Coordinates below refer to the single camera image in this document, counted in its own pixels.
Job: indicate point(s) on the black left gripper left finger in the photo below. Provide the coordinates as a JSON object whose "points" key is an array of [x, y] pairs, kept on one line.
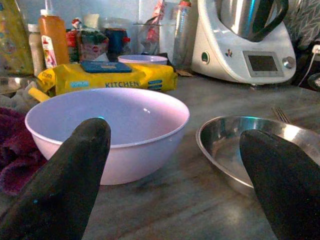
{"points": [[57, 190]]}

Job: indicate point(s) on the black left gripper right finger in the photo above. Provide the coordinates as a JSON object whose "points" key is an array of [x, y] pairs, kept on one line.
{"points": [[287, 190]]}

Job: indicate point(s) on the purple towel cloth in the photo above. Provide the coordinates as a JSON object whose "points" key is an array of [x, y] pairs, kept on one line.
{"points": [[15, 150]]}

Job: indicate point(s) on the metal fork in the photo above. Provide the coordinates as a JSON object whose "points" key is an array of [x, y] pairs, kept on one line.
{"points": [[281, 115]]}

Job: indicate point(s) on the steel plate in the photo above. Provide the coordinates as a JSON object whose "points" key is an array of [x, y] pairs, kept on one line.
{"points": [[220, 142]]}

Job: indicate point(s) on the lilac plastic bowl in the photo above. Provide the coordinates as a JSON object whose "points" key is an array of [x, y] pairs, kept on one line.
{"points": [[142, 59], [140, 157]]}

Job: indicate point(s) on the crumpled clear plastic bag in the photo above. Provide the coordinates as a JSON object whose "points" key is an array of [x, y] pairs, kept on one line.
{"points": [[15, 98]]}

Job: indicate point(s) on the yellow kitchen wipes pack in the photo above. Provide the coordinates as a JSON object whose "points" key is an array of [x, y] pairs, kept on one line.
{"points": [[75, 76]]}

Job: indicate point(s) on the white jar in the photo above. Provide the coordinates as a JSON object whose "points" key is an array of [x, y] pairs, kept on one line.
{"points": [[35, 47]]}

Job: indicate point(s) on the red white snack packet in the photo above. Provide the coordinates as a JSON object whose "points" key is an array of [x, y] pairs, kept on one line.
{"points": [[90, 45]]}

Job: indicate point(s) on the orange sauce bottle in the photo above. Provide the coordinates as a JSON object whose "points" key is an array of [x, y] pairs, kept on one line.
{"points": [[53, 35]]}

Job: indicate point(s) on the yellow printed bag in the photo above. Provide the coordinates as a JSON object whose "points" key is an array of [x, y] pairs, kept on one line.
{"points": [[13, 37]]}

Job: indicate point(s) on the dark blue jar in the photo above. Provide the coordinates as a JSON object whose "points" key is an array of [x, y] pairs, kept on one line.
{"points": [[116, 42]]}

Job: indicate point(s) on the white steel kitchen machine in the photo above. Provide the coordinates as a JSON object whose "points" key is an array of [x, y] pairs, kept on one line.
{"points": [[225, 37]]}

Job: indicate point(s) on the grey patterned cloth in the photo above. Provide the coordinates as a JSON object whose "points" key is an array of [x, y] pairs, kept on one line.
{"points": [[303, 22]]}

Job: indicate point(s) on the clear bottle red cap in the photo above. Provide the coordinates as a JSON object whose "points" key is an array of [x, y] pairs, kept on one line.
{"points": [[182, 35]]}

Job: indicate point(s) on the clear red printed packet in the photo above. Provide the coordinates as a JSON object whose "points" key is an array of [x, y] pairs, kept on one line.
{"points": [[152, 27]]}

